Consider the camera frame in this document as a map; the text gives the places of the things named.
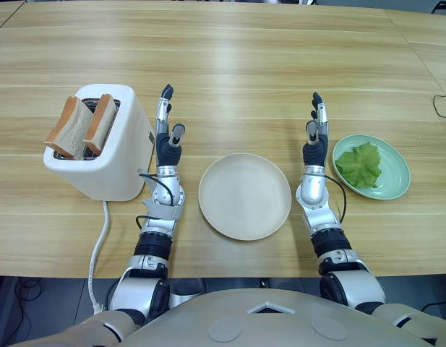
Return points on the cream toaster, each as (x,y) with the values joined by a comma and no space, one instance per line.
(118,159)

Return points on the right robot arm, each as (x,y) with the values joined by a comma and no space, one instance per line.
(329,235)

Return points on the bread slice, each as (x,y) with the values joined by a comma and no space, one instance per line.
(99,124)
(72,130)

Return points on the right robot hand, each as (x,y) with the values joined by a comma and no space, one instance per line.
(315,152)

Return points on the green plate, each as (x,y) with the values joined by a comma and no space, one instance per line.
(392,170)

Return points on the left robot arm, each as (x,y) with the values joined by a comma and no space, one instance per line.
(155,231)

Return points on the green lettuce leaf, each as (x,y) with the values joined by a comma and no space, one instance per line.
(360,164)

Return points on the beige plate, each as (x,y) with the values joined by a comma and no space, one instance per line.
(245,196)

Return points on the robot body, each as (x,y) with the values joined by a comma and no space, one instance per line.
(266,318)

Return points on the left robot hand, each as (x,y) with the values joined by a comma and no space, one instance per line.
(168,150)

